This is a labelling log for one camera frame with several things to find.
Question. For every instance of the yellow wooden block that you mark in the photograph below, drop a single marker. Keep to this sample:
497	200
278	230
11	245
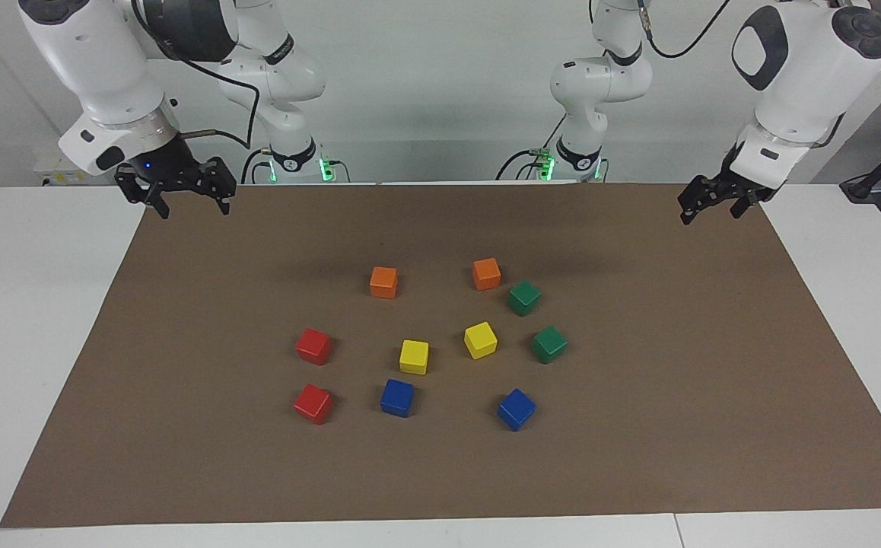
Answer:
480	340
414	358

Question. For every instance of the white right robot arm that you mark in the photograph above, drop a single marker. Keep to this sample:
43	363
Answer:
106	68

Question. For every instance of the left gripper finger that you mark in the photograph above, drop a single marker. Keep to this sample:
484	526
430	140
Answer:
699	190
749	202

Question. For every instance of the green wooden block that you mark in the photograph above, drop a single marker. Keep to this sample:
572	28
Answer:
549	345
523	298

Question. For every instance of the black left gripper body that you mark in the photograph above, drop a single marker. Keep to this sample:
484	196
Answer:
737	186

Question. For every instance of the red wooden block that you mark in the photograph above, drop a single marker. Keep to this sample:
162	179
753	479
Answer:
313	348
313	405

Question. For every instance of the blue wooden block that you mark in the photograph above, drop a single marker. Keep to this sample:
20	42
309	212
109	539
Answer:
397	398
516	409

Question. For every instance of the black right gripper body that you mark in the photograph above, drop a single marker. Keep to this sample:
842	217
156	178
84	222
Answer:
163	166

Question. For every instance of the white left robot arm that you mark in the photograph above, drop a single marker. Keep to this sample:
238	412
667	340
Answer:
806	84

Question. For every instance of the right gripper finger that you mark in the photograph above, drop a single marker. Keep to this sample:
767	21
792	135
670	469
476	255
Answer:
220	179
132	183

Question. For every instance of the white power box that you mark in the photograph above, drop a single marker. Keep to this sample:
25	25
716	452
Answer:
52	173

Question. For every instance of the orange wooden block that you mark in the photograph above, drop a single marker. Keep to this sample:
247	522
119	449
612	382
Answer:
486	274
383	283

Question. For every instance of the brown table mat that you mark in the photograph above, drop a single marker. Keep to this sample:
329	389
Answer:
638	457

